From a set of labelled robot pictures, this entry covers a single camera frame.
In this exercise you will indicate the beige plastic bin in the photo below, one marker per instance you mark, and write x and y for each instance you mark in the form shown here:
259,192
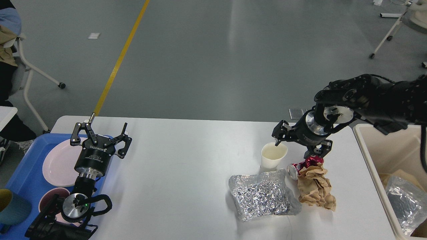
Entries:
385,154

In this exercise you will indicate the foil container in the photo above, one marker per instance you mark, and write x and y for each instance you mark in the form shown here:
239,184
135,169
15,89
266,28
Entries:
405,203

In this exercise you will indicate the brown paper bag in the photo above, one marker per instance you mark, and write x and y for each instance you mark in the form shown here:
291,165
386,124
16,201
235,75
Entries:
400,175

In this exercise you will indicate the aluminium foil tray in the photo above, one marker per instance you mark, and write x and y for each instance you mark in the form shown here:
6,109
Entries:
263,194

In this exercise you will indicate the floor socket plate left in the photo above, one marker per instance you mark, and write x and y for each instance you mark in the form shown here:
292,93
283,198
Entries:
297,113

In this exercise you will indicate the teal mug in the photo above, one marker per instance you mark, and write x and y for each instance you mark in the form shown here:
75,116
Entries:
14,209

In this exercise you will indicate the white side table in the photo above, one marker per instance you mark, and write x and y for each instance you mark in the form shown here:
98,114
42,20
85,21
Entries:
6,114

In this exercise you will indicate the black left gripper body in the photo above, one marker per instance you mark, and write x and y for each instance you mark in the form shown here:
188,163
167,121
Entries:
93,161

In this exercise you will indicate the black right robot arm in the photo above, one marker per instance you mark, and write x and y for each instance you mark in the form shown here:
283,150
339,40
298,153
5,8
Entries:
387,105

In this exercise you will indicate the crushed red can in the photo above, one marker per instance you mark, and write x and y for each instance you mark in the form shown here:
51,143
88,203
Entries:
294,168

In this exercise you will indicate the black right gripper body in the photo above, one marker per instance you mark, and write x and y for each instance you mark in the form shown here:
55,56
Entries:
309,132

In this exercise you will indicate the seated person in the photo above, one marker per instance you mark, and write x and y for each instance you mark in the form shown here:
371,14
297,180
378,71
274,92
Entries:
15,130

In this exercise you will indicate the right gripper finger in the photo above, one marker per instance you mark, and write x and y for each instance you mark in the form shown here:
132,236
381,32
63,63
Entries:
322,151
283,132

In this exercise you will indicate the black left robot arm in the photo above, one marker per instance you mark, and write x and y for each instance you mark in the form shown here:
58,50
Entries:
67,218

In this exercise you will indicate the cream paper cup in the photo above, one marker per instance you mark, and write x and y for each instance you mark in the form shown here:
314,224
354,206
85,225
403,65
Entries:
272,155

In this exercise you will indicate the crumpled brown paper ball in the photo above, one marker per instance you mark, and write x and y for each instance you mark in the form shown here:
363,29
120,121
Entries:
315,188

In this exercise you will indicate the white chair left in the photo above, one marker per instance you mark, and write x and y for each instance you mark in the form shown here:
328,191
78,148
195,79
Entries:
22,77

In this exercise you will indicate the pink plate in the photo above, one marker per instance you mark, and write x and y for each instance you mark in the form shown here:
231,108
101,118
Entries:
58,166

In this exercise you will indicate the pink mug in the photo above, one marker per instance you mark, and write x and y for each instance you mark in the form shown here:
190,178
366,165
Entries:
46,198

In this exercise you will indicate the blue plastic tray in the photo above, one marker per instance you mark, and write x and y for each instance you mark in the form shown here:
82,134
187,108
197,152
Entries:
28,180

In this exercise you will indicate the white chair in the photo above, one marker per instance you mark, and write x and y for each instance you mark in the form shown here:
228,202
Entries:
22,77
414,17

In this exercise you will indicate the white chair right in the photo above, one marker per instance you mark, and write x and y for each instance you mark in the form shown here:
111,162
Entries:
414,17

